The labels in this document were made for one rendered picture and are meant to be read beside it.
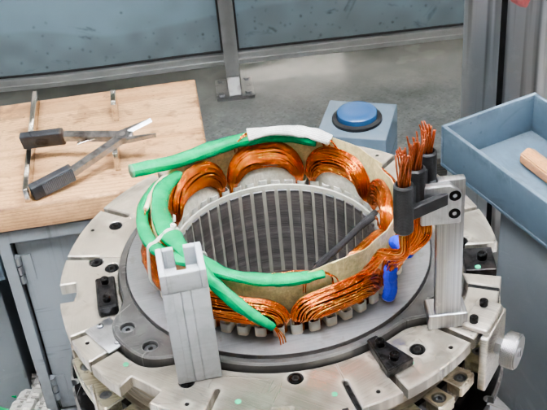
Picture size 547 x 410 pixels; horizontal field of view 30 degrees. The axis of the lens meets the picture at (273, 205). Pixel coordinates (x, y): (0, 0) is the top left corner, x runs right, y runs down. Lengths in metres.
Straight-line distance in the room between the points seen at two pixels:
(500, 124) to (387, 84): 2.23
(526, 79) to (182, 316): 0.60
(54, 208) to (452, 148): 0.36
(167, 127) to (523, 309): 0.37
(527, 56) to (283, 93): 2.13
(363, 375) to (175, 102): 0.45
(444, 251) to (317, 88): 2.58
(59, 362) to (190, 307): 0.43
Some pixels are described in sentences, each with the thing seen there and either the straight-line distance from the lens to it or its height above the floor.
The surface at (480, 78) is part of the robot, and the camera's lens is 1.13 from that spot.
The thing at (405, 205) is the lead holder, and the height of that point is 1.21.
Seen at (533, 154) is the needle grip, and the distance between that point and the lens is 0.94.
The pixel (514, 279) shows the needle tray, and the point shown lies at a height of 0.95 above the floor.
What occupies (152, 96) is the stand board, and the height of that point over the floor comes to 1.06.
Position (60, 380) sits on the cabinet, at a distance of 1.04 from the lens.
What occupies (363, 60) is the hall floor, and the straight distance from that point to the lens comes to 3.34.
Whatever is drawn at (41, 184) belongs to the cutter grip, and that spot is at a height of 1.08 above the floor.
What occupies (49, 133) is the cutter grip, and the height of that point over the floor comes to 1.10.
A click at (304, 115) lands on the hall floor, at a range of 3.06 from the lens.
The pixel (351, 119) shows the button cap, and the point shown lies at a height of 1.04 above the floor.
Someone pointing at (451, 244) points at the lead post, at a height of 1.16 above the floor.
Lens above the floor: 1.55
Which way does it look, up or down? 36 degrees down
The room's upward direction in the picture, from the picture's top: 5 degrees counter-clockwise
